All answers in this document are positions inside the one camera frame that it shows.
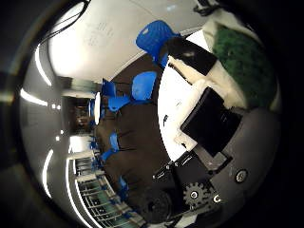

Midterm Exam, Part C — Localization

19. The black cable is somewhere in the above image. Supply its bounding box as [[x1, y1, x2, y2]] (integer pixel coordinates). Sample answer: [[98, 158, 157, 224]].
[[39, 0, 93, 46]]

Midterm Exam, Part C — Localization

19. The dark green plush toy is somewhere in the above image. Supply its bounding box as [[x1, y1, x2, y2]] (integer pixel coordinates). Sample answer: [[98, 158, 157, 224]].
[[212, 25, 276, 108]]

